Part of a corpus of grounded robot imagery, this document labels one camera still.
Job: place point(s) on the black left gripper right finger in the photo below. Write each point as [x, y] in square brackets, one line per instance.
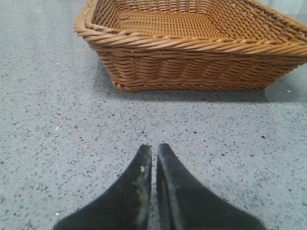
[185, 204]

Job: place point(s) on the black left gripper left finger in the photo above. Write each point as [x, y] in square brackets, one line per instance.
[124, 205]

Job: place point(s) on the brown wicker basket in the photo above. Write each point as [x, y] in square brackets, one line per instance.
[214, 45]

